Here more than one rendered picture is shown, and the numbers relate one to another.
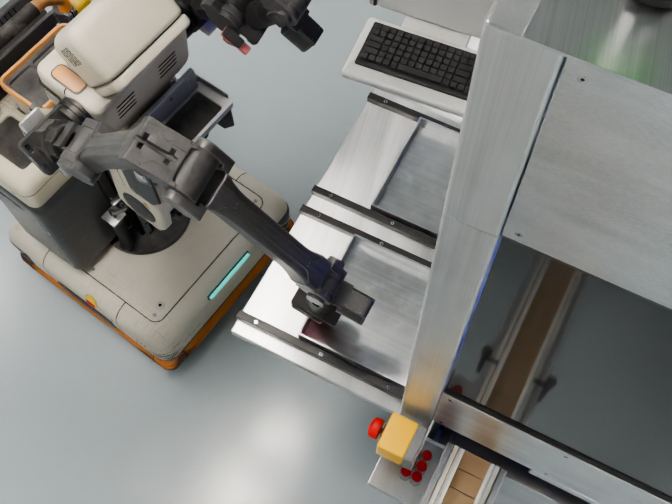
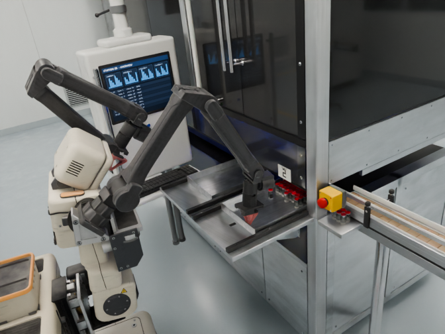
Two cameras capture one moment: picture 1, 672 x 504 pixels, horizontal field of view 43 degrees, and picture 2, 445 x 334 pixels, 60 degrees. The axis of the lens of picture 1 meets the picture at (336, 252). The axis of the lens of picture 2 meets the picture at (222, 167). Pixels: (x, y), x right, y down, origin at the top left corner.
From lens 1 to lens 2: 1.41 m
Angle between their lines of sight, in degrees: 53
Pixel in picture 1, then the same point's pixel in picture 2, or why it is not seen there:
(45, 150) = (98, 213)
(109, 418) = not seen: outside the picture
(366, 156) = (187, 197)
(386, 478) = (342, 228)
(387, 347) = (279, 213)
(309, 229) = (204, 219)
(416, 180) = (210, 187)
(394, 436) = (330, 191)
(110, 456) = not seen: outside the picture
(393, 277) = not seen: hidden behind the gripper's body
